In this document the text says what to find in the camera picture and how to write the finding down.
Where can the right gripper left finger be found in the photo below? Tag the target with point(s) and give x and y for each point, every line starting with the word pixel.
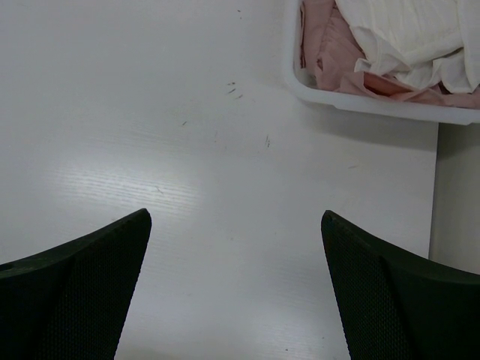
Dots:
pixel 71 301

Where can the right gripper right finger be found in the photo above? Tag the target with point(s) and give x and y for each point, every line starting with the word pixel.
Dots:
pixel 394 304

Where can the white skirt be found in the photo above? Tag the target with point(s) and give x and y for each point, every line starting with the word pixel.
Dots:
pixel 419 42

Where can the white plastic basket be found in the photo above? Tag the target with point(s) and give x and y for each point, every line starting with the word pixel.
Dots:
pixel 301 85

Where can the pink skirt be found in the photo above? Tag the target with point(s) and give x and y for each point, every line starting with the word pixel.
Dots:
pixel 329 53

